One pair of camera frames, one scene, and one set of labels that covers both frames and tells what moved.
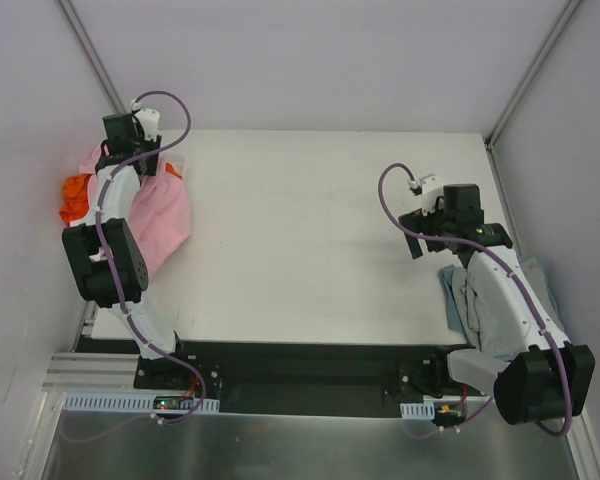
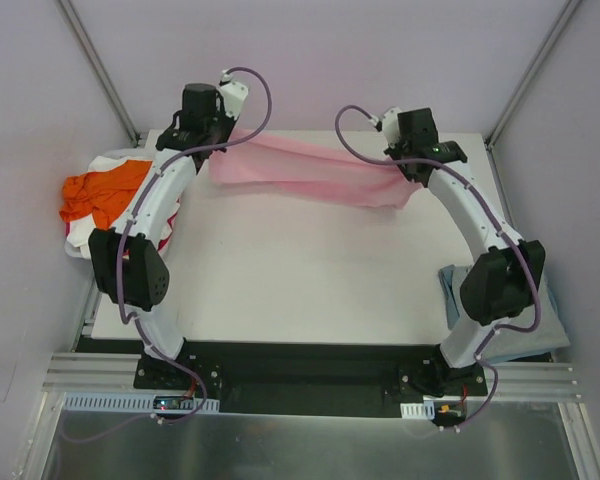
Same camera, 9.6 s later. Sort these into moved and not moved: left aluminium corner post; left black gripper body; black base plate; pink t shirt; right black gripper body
Moved: right black gripper body; pink t shirt; left black gripper body
Not moved: left aluminium corner post; black base plate
